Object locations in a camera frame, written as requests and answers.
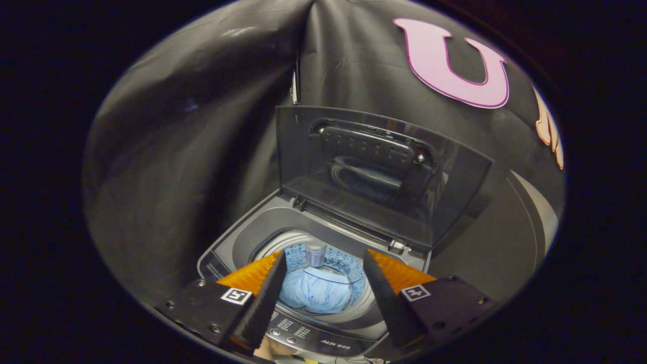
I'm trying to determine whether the grey washing machine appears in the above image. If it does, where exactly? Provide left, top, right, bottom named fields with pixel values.
left=197, top=190, right=433, bottom=364

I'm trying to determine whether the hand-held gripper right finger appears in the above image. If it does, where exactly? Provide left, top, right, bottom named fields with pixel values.
left=362, top=249, right=502, bottom=350

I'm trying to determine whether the black backdrop cloth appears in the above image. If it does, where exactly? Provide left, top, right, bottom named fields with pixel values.
left=83, top=0, right=566, bottom=306

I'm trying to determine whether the light blue shirt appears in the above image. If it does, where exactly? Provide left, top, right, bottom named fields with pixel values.
left=280, top=265, right=354, bottom=314

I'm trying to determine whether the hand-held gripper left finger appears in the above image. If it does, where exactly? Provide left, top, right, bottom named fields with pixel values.
left=156, top=250, right=288, bottom=354

